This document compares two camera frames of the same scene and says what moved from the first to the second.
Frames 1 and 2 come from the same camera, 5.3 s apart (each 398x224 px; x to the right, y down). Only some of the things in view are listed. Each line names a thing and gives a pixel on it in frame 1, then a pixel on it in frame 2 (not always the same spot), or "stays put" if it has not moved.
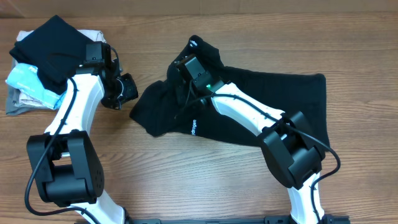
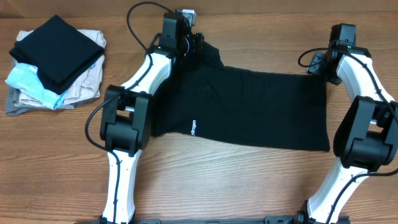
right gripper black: [178, 87] → [315, 60]
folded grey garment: [13, 106] stays put
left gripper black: [132, 92] → [196, 40]
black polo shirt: [165, 111] stays put
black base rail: [270, 219] stays put
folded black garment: [56, 48] stays put
